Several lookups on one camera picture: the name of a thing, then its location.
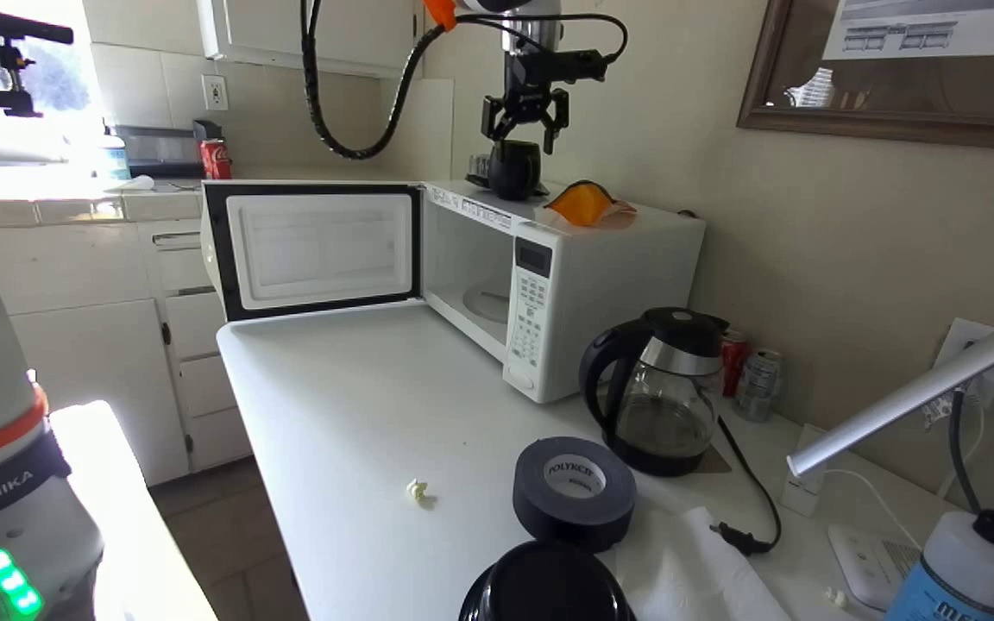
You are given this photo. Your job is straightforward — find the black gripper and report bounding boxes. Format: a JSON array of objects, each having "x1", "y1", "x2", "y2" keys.
[{"x1": 477, "y1": 49, "x2": 576, "y2": 158}]

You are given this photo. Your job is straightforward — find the black mug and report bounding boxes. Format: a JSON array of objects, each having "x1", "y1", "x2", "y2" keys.
[{"x1": 468, "y1": 138, "x2": 549, "y2": 208}]

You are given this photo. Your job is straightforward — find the white microwave body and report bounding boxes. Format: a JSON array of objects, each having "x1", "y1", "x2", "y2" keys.
[{"x1": 417, "y1": 176, "x2": 707, "y2": 409}]

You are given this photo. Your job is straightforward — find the glass microwave turntable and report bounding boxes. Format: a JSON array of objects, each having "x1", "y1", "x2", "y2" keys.
[{"x1": 458, "y1": 280, "x2": 515, "y2": 329}]

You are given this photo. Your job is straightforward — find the white microwave door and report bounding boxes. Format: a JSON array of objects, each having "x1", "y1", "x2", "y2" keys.
[{"x1": 198, "y1": 176, "x2": 430, "y2": 329}]

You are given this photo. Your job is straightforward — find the orange object in clear plastic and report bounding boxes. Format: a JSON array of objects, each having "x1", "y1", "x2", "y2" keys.
[{"x1": 539, "y1": 176, "x2": 638, "y2": 232}]

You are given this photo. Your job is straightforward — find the brown framed picture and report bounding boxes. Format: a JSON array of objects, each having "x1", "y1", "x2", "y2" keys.
[{"x1": 731, "y1": 0, "x2": 994, "y2": 156}]

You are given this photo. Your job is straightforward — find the black glass electric kettle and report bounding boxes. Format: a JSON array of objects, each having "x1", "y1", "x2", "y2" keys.
[{"x1": 576, "y1": 302, "x2": 734, "y2": 483}]

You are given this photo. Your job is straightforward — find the red container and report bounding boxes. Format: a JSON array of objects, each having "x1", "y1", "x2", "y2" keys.
[{"x1": 193, "y1": 116, "x2": 240, "y2": 184}]

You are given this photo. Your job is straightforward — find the red drink can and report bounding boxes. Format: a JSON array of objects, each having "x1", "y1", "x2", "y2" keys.
[{"x1": 717, "y1": 330, "x2": 757, "y2": 401}]

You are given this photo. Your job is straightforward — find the silver drink can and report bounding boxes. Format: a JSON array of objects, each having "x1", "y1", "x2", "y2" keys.
[{"x1": 734, "y1": 346, "x2": 789, "y2": 425}]

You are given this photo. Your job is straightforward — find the black countertop appliance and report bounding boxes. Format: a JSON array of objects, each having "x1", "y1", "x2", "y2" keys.
[{"x1": 111, "y1": 120, "x2": 206, "y2": 184}]

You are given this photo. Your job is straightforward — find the black tape roll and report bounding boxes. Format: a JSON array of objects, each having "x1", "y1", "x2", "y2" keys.
[{"x1": 507, "y1": 431, "x2": 644, "y2": 555}]

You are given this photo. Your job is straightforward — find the small white scrap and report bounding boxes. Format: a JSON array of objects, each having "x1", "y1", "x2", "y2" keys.
[{"x1": 400, "y1": 472, "x2": 443, "y2": 510}]

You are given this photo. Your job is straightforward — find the black round lid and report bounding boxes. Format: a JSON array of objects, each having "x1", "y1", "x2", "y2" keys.
[{"x1": 455, "y1": 539, "x2": 638, "y2": 621}]

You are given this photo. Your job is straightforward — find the white cabinet with drawers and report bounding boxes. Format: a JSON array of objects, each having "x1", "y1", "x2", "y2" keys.
[{"x1": 0, "y1": 169, "x2": 256, "y2": 486}]

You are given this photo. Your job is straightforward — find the bright window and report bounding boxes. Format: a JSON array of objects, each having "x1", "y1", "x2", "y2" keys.
[{"x1": 0, "y1": 0, "x2": 111, "y2": 165}]

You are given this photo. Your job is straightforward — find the white desk lamp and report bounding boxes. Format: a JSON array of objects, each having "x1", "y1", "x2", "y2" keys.
[{"x1": 779, "y1": 299, "x2": 994, "y2": 483}]

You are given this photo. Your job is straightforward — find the robot mounting table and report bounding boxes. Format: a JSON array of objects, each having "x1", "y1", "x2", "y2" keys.
[{"x1": 45, "y1": 398, "x2": 221, "y2": 621}]

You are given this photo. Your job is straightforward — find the white power adapter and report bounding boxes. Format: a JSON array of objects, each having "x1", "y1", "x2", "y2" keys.
[{"x1": 827, "y1": 519, "x2": 921, "y2": 614}]

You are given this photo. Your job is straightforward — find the blue bottle with black cap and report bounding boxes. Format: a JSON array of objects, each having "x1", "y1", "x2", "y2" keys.
[{"x1": 879, "y1": 496, "x2": 994, "y2": 621}]

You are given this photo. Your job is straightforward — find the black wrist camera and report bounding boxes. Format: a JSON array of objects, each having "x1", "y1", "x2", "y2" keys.
[{"x1": 522, "y1": 46, "x2": 615, "y2": 87}]

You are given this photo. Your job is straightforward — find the orange cable strap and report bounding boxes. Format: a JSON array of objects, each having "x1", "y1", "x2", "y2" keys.
[{"x1": 417, "y1": 0, "x2": 464, "y2": 35}]

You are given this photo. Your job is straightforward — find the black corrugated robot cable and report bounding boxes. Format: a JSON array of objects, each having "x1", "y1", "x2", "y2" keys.
[{"x1": 298, "y1": 0, "x2": 637, "y2": 165}]

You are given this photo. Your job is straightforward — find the white wall cabinet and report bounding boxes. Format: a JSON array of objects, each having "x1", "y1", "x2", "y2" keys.
[{"x1": 193, "y1": 0, "x2": 420, "y2": 80}]

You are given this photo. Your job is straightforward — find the white light switch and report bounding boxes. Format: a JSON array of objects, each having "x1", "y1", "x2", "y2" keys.
[{"x1": 198, "y1": 72, "x2": 235, "y2": 116}]

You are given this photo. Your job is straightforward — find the black power cord with plug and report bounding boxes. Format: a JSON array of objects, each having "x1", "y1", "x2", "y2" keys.
[{"x1": 694, "y1": 409, "x2": 789, "y2": 559}]

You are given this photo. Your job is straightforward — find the white wall outlet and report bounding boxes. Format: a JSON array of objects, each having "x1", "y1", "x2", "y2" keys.
[{"x1": 928, "y1": 312, "x2": 994, "y2": 408}]

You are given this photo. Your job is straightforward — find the black camera on clamp stand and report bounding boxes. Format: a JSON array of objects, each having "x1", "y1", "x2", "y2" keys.
[{"x1": 0, "y1": 3, "x2": 79, "y2": 120}]

